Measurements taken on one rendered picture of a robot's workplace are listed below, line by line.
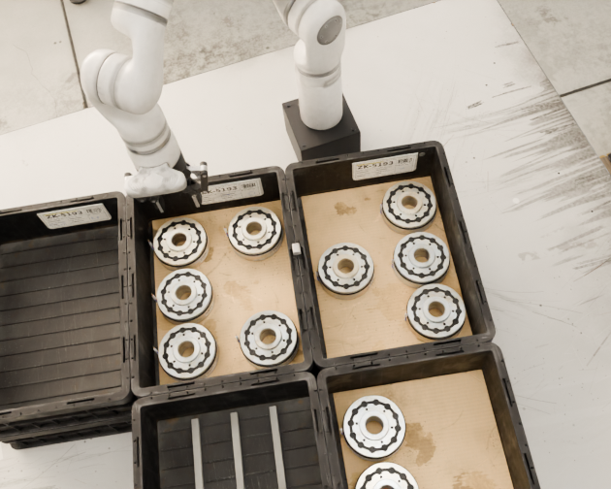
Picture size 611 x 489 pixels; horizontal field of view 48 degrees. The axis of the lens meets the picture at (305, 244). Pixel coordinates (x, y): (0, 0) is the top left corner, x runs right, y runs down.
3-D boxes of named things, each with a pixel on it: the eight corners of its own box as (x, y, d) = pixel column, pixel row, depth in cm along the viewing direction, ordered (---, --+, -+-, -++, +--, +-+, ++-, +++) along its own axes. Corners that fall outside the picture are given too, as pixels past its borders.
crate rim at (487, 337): (284, 170, 131) (283, 163, 129) (439, 146, 131) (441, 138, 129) (315, 373, 113) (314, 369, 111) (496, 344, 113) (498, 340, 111)
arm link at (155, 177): (127, 200, 103) (113, 178, 97) (126, 139, 108) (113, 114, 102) (187, 191, 102) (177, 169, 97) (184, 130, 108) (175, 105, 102)
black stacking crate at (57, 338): (-2, 244, 140) (-31, 216, 130) (142, 220, 140) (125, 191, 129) (-17, 440, 122) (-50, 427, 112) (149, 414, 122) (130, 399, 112)
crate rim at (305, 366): (129, 195, 131) (125, 188, 129) (284, 171, 131) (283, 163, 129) (135, 402, 113) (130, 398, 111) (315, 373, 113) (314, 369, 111)
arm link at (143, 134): (104, 142, 101) (155, 160, 99) (63, 72, 88) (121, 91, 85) (128, 106, 104) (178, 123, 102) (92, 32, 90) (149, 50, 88)
